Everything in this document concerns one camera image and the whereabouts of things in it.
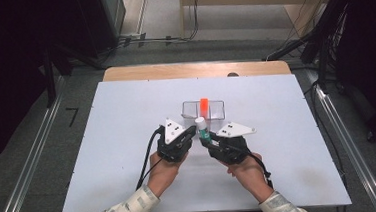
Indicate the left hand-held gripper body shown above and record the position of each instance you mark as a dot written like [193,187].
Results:
[173,143]

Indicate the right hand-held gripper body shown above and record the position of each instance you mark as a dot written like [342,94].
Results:
[230,146]

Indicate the white green glue stick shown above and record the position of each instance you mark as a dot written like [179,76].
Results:
[202,128]

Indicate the clear plastic organizer box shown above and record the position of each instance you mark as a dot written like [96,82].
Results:
[214,110]

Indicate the person's left hand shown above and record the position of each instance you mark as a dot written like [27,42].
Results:
[162,174]

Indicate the person's right hand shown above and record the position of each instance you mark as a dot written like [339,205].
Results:
[251,176]

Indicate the wooden table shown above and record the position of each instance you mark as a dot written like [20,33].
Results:
[193,70]

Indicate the light wooden furniture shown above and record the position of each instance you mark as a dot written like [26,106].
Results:
[235,2]

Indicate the dark cabinet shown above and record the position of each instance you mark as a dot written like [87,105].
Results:
[103,21]

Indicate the black curtain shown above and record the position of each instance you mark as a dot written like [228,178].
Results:
[373,56]
[6,65]

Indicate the metal floor rail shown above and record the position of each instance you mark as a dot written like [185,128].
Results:
[26,164]
[349,148]

